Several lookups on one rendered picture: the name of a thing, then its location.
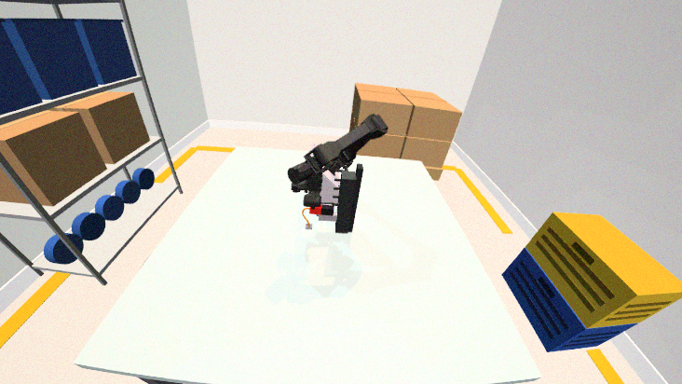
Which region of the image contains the red and black plug with orange cable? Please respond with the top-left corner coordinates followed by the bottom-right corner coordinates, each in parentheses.
top-left (302, 204), bottom-right (334, 226)

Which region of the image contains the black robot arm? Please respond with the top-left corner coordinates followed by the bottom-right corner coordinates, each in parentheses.
top-left (287, 114), bottom-right (388, 193)

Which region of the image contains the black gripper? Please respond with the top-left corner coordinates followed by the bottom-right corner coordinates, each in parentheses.
top-left (303, 175), bottom-right (322, 210)

